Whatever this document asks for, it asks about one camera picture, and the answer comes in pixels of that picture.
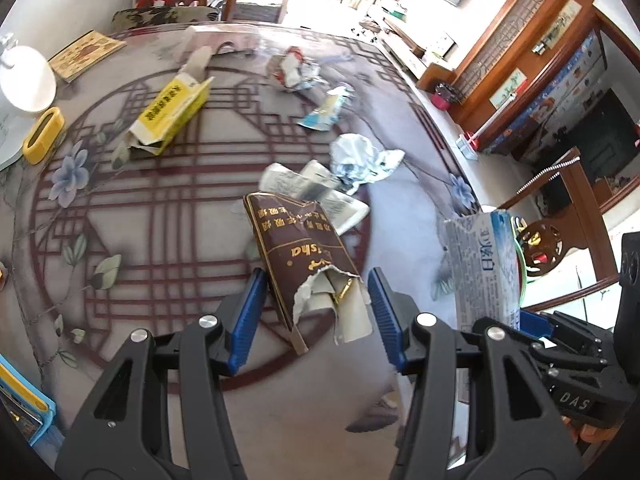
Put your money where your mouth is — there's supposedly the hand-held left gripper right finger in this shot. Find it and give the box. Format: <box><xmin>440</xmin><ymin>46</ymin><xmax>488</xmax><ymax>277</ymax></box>
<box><xmin>366</xmin><ymin>266</ymin><xmax>587</xmax><ymax>480</ymax></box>

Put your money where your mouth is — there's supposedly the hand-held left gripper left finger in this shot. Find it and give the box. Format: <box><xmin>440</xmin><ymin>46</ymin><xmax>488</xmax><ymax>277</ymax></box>
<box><xmin>52</xmin><ymin>266</ymin><xmax>269</xmax><ymax>480</ymax></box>

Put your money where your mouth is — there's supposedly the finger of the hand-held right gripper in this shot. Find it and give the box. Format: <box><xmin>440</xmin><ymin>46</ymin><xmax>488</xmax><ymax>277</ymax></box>
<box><xmin>519</xmin><ymin>309</ymin><xmax>617</xmax><ymax>363</ymax></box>
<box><xmin>472</xmin><ymin>315</ymin><xmax>549</xmax><ymax>362</ymax></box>

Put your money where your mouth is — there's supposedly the blue and white carton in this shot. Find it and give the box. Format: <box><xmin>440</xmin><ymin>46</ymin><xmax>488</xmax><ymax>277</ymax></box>
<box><xmin>442</xmin><ymin>210</ymin><xmax>524</xmax><ymax>335</ymax></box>

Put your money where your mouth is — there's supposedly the torn brown packet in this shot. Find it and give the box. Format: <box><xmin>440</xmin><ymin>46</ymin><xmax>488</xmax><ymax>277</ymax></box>
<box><xmin>243</xmin><ymin>191</ymin><xmax>374</xmax><ymax>357</ymax></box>

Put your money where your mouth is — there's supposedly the white leaflet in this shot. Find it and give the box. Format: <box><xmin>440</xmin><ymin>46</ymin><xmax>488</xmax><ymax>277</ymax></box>
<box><xmin>260</xmin><ymin>160</ymin><xmax>372</xmax><ymax>237</ymax></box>

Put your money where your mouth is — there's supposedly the light blue torn wrapper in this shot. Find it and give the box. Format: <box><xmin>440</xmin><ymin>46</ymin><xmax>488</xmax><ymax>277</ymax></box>
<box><xmin>298</xmin><ymin>85</ymin><xmax>354</xmax><ymax>132</ymax></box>

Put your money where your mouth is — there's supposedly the yellow medicine box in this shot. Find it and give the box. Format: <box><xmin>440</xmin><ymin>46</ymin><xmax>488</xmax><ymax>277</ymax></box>
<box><xmin>110</xmin><ymin>46</ymin><xmax>216</xmax><ymax>171</ymax></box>

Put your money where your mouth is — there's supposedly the printed wrapper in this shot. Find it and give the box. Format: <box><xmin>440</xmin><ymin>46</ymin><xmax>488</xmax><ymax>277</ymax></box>
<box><xmin>266</xmin><ymin>46</ymin><xmax>327</xmax><ymax>94</ymax></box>

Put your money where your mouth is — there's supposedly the pink snack box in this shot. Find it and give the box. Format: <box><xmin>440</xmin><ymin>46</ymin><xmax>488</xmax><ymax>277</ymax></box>
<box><xmin>182</xmin><ymin>24</ymin><xmax>263</xmax><ymax>57</ymax></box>

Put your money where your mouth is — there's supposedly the red bucket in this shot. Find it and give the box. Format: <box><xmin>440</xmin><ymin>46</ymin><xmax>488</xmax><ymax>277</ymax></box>
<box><xmin>431</xmin><ymin>81</ymin><xmax>462</xmax><ymax>111</ymax></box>

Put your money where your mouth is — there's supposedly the colourful cartoon door curtain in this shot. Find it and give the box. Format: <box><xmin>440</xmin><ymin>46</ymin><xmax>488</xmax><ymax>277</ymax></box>
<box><xmin>487</xmin><ymin>30</ymin><xmax>608</xmax><ymax>161</ymax></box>

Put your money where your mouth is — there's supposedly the framed flower picture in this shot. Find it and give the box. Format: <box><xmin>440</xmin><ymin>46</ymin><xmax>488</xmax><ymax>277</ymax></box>
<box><xmin>489</xmin><ymin>67</ymin><xmax>531</xmax><ymax>111</ymax></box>

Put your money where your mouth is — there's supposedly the wooden television cabinet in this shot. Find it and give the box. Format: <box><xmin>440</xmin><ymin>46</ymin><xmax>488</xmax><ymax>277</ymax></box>
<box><xmin>380</xmin><ymin>10</ymin><xmax>458</xmax><ymax>93</ymax></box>

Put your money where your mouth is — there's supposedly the yellow plastic holder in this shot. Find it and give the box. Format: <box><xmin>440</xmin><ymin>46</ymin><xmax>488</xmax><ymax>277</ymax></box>
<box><xmin>22</xmin><ymin>107</ymin><xmax>66</xmax><ymax>165</ymax></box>

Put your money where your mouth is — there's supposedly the framed tangram picture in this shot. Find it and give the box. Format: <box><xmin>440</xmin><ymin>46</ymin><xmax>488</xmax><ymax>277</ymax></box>
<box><xmin>430</xmin><ymin>31</ymin><xmax>457</xmax><ymax>58</ymax></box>

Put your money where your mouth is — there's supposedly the round rolling stool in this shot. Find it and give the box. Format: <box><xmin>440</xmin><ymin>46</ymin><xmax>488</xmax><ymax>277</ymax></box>
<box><xmin>350</xmin><ymin>19</ymin><xmax>383</xmax><ymax>43</ymax></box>

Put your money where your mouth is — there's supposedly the yellow patterned box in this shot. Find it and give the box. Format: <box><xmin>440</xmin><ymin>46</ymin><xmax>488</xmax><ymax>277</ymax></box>
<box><xmin>48</xmin><ymin>30</ymin><xmax>128</xmax><ymax>84</ymax></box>

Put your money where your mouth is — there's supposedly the floral seat cushion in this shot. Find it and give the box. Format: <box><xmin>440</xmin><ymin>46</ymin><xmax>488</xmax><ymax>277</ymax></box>
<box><xmin>110</xmin><ymin>6</ymin><xmax>222</xmax><ymax>32</ymax></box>

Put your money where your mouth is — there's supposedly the white desk lamp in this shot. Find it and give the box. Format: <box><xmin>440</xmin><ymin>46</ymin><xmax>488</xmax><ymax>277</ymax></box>
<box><xmin>0</xmin><ymin>31</ymin><xmax>57</xmax><ymax>114</ymax></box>

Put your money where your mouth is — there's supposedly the white beaded cord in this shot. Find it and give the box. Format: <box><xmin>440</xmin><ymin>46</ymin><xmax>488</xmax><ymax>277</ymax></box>
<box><xmin>516</xmin><ymin>155</ymin><xmax>582</xmax><ymax>197</ymax></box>

